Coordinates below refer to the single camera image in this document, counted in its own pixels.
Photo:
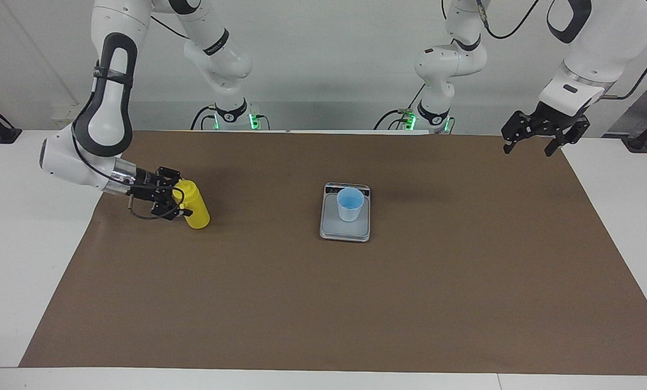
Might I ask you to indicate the light blue plastic cup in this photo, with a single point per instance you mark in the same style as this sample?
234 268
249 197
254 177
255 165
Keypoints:
350 208

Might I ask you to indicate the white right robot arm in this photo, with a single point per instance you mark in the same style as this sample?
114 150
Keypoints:
107 108

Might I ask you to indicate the white wall socket boxes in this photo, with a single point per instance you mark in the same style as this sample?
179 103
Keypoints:
63 116

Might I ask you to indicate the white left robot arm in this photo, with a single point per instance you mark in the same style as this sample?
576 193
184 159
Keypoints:
600 32

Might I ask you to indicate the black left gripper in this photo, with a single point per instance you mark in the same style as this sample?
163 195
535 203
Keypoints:
550 121

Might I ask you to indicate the silver digital kitchen scale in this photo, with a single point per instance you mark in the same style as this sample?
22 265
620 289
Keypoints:
345 230

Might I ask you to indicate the yellow squeeze bottle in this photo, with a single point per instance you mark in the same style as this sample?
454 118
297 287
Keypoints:
196 211

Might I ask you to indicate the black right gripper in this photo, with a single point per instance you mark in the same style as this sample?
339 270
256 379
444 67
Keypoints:
153 187

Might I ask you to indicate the brown paper table mat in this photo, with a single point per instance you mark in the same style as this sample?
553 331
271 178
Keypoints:
302 303

